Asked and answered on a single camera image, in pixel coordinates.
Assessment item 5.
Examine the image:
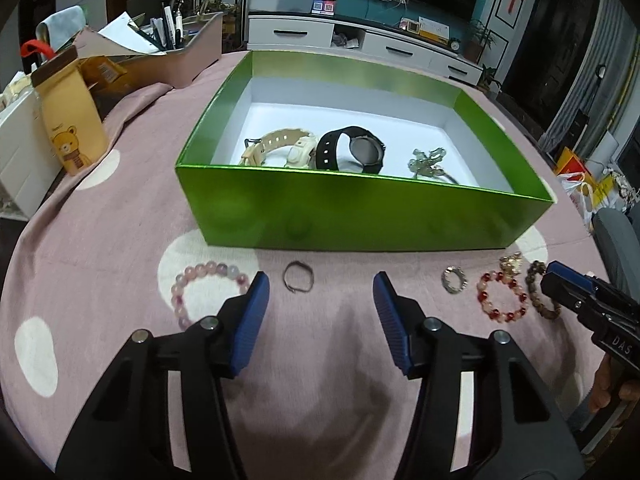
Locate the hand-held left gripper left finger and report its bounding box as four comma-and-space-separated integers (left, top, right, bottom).
55, 271, 271, 480

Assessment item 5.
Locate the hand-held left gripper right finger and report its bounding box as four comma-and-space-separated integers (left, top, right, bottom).
372, 271, 586, 480

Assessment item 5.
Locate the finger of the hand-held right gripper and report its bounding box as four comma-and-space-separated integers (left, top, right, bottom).
545, 260, 597, 292
540, 272, 603, 322

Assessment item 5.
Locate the brown bead bracelet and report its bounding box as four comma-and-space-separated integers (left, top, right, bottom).
525, 260, 563, 321

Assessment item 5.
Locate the thin dark ring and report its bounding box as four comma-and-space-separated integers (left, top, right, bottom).
281, 261, 317, 294

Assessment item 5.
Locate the red bead bracelet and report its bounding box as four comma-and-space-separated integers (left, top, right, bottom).
477, 270, 529, 323

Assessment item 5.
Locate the pink bead bracelet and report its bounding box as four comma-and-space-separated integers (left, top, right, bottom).
171, 260, 252, 331

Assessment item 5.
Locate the silver studded ring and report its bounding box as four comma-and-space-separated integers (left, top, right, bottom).
441, 266, 467, 294

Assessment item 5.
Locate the green cardboard box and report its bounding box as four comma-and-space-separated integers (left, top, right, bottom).
174, 50, 556, 252

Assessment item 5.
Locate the person's right hand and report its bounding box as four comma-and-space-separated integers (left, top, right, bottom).
587, 352, 640, 413

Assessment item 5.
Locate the grey chair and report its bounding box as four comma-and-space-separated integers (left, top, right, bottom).
592, 207, 640, 281

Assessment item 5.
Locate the white red plastic bag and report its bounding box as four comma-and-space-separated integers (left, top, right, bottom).
557, 172, 601, 226

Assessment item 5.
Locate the yellow red paper bag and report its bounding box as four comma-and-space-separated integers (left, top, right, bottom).
556, 147, 591, 177

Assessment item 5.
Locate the pink polka dot tablecloth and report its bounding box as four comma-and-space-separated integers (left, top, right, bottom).
0, 50, 616, 480

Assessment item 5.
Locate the beige wrist watch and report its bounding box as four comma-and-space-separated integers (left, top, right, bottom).
239, 128, 319, 169

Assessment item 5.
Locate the black wrist watch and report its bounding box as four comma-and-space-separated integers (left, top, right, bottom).
314, 126, 387, 175

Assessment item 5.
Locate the small potted plant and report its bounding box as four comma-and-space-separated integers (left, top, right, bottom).
480, 65, 503, 93

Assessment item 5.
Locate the grey curtain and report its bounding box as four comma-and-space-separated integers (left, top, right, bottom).
542, 0, 640, 156

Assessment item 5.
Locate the tall potted plant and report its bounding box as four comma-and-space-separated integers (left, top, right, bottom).
465, 19, 493, 63

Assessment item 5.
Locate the pink desk organizer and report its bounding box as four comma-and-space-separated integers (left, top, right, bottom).
120, 10, 224, 88

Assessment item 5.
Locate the yellow bear paper bag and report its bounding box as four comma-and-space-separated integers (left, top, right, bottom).
31, 45, 110, 177

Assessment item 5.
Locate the yellow desk calendar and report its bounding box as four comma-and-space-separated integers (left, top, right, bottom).
417, 16, 448, 43

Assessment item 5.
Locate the white storage box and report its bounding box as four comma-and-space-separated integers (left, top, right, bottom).
0, 85, 66, 221

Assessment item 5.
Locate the orange snack packet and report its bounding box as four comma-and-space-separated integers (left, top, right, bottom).
80, 55, 128, 91

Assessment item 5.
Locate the white television cabinet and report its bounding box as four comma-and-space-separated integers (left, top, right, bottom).
247, 12, 485, 81

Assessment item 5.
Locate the bunch of pens and pencils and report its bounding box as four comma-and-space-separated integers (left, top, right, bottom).
132, 0, 188, 53

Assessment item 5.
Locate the white paper sheet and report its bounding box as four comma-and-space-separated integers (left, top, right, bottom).
97, 10, 166, 56

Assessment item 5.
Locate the grey blue cloth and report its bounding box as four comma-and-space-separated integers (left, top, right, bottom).
37, 6, 87, 51

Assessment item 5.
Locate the pale green jade bracelet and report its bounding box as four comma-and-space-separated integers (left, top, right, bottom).
407, 146, 448, 178

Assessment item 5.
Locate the red strap loop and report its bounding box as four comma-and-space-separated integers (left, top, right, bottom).
20, 39, 56, 61

